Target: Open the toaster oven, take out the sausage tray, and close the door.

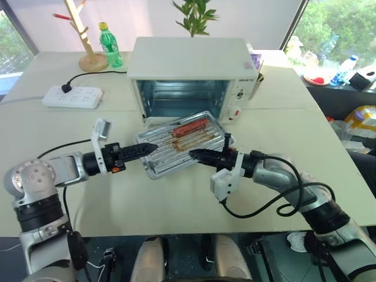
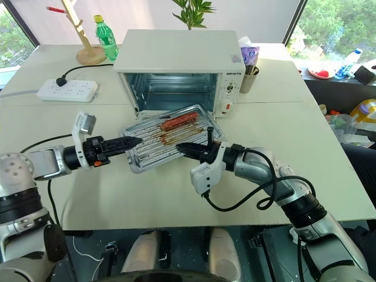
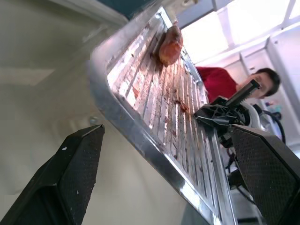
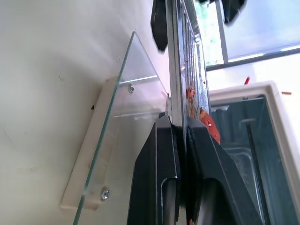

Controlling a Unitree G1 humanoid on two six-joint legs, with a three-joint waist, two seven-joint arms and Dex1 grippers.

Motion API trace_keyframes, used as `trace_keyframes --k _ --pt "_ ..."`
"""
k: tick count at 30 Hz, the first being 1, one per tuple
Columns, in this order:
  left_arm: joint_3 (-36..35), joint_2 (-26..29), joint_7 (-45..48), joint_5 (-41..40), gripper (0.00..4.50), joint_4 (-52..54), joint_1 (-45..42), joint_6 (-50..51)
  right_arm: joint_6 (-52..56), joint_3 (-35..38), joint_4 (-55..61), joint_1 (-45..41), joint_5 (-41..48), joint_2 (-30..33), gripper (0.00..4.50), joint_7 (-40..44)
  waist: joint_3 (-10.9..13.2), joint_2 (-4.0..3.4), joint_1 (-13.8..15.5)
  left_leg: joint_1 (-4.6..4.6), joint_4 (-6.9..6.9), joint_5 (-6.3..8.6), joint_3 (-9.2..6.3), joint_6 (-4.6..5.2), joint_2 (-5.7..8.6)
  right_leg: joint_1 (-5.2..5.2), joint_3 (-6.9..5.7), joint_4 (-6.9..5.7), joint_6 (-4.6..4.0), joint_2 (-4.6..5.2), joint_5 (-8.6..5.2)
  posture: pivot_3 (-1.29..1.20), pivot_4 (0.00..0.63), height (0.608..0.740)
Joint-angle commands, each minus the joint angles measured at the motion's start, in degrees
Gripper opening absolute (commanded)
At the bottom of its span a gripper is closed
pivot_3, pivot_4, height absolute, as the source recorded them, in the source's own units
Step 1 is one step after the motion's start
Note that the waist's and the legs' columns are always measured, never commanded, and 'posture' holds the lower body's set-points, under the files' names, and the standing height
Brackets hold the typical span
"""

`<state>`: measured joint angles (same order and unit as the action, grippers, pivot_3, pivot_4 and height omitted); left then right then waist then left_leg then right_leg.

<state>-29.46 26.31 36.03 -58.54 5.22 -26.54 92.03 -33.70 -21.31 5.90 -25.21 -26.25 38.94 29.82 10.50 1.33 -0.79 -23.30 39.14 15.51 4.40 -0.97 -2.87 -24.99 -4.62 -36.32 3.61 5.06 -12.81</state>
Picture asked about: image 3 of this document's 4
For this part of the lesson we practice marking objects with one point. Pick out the person in red shirt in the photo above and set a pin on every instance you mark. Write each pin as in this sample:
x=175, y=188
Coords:
x=220, y=82

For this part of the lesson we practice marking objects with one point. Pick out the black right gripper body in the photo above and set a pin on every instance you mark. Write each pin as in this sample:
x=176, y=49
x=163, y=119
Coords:
x=241, y=115

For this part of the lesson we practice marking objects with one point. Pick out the browned roasted sausage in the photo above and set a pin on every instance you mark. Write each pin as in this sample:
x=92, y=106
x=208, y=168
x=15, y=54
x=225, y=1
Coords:
x=170, y=49

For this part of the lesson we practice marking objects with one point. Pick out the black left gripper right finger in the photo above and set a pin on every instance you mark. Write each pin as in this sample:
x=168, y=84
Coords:
x=267, y=168

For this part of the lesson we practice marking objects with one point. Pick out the silver ribbed metal baking tray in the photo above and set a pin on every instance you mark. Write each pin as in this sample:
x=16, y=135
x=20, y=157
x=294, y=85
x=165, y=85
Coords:
x=164, y=112

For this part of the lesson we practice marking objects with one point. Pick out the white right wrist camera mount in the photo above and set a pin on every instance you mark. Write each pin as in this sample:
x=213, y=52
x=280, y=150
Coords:
x=254, y=116

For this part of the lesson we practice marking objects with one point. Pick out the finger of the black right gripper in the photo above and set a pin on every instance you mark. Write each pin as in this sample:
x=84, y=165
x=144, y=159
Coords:
x=245, y=92
x=216, y=116

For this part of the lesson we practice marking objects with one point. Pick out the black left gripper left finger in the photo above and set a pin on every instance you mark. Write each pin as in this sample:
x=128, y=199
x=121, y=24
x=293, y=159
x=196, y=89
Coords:
x=58, y=178

